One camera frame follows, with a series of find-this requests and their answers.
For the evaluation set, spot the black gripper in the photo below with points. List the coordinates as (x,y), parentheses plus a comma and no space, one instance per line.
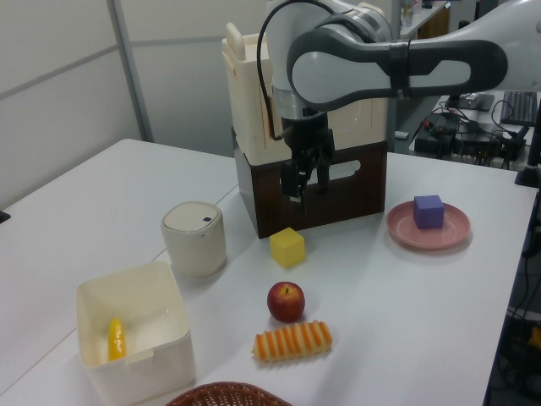
(307,139)

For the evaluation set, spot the purple cube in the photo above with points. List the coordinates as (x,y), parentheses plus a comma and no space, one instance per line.
(428,211)

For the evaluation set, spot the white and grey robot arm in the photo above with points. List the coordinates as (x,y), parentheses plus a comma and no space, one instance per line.
(338,59)

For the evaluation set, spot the yellow cube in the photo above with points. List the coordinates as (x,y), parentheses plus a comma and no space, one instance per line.
(287,248)

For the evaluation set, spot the dark brown wooden crate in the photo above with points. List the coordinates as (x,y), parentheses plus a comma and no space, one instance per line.
(351,190)

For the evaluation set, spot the cream plastic crate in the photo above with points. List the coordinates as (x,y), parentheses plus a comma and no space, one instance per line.
(245,110)

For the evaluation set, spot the red apple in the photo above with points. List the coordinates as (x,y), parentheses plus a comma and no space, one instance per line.
(285,301)

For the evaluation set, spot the white lidded canister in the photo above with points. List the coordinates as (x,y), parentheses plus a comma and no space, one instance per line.
(193,239)

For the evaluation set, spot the pink plate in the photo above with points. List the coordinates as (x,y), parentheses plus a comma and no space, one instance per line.
(452,232)

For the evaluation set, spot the orange striped bread roll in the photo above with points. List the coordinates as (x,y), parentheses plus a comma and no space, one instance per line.
(292,341)

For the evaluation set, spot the black electronics box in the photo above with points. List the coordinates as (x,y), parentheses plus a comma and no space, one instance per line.
(460,141)

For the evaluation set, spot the black monitor stand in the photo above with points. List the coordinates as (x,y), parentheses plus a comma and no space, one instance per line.
(530,160)

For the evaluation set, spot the brown wicker basket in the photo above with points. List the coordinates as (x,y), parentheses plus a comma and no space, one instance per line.
(228,395)

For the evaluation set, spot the black keyboard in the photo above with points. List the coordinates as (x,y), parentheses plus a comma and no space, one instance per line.
(519,108)

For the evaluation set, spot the white square plastic bin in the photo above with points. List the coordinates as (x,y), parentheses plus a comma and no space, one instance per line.
(139,351)

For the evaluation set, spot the yellow banana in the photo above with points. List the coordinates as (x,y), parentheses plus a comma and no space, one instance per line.
(116,341)

